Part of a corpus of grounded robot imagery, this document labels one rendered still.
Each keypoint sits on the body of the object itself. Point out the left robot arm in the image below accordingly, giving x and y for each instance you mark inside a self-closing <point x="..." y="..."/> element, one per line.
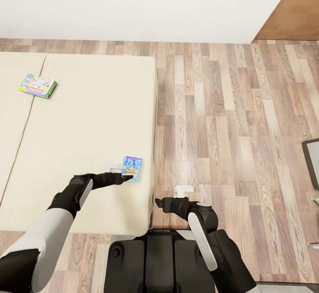
<point x="28" y="265"/>

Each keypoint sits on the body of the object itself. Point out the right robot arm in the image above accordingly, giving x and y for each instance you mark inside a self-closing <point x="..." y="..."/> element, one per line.
<point x="220" y="253"/>

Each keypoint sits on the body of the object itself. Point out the board game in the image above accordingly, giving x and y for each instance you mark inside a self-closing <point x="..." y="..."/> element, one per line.
<point x="132" y="166"/>
<point x="36" y="85"/>

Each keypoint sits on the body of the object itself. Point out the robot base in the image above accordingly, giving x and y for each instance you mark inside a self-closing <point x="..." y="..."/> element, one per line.
<point x="161" y="261"/>

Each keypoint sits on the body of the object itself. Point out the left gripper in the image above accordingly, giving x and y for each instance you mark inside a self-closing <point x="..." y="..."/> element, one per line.
<point x="114" y="178"/>

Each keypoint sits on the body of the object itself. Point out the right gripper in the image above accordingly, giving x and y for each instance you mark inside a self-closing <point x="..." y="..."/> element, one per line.
<point x="171" y="204"/>

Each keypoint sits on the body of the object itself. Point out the sliding door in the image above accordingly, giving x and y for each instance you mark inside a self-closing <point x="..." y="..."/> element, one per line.
<point x="292" y="20"/>

